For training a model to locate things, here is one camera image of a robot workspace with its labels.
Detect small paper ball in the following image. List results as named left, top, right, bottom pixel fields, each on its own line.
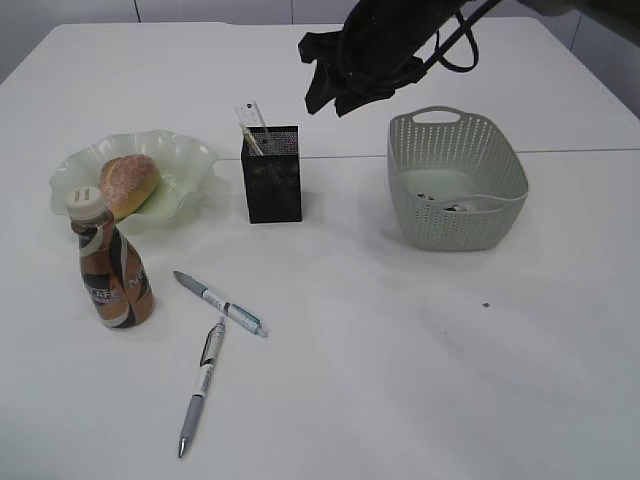
left=415, top=192, right=438, bottom=201

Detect white grey ballpoint pen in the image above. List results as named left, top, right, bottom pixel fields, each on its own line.
left=178, top=316, right=226, bottom=459

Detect green wavy glass plate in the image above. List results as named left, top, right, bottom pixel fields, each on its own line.
left=49, top=130, right=218, bottom=235

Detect pale green plastic basket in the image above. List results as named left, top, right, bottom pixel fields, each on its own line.
left=387, top=106, right=529, bottom=252

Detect grey blue ballpoint pen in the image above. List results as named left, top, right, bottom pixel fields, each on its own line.
left=173, top=271, right=269, bottom=339

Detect white cream ballpoint pen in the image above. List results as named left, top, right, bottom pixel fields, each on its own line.
left=241, top=126, right=264, bottom=156

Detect clear plastic ruler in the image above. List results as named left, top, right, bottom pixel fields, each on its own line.
left=235, top=101, right=272, bottom=144

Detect large paper ball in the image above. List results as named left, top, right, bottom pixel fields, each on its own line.
left=443, top=199, right=488, bottom=213

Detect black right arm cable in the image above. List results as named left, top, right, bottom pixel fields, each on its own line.
left=419, top=0, right=501, bottom=74

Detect sugared bread bun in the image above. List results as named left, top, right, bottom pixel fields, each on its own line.
left=99, top=154, right=161, bottom=220

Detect black mesh pen holder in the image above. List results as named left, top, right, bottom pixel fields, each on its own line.
left=241, top=126, right=302, bottom=224

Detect brown Nescafe coffee bottle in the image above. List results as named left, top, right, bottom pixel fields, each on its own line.
left=65, top=186, right=154, bottom=329

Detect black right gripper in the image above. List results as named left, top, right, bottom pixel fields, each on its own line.
left=298, top=1, right=470, bottom=117

